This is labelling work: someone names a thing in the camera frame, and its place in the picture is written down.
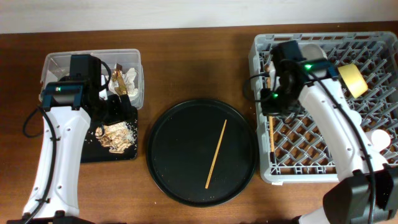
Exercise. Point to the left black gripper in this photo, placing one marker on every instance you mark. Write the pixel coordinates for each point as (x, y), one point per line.
(118, 114)

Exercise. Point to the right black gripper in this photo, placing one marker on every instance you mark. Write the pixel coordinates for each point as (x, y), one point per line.
(268, 111)

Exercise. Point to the wooden chopstick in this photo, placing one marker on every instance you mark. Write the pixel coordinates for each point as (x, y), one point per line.
(215, 155)
(271, 133)

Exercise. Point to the gold foil wrapper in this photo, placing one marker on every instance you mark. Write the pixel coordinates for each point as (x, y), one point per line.
(117, 78)

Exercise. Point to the food scraps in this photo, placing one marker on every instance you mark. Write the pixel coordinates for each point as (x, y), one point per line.
(117, 137)

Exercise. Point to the white tissue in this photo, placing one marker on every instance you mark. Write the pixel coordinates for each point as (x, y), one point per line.
(129, 77)

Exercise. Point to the grey round plate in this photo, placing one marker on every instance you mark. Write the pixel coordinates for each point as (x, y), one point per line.
(312, 52)

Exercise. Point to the yellow bowl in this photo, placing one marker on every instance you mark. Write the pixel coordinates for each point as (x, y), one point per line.
(353, 80)

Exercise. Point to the pink cup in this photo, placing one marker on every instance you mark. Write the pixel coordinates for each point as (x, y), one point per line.
(379, 139)

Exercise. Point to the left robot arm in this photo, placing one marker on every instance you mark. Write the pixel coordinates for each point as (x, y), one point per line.
(68, 110)

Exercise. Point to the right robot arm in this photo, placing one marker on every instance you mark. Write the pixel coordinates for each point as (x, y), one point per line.
(367, 187)

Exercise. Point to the clear plastic waste bin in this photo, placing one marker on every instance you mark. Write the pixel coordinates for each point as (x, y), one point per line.
(57, 65)

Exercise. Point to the grey dishwasher rack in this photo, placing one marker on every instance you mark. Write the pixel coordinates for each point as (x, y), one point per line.
(301, 154)

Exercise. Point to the black rectangular tray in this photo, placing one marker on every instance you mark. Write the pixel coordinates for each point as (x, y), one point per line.
(94, 152)

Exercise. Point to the round black serving tray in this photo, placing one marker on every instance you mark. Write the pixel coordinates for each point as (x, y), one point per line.
(181, 146)

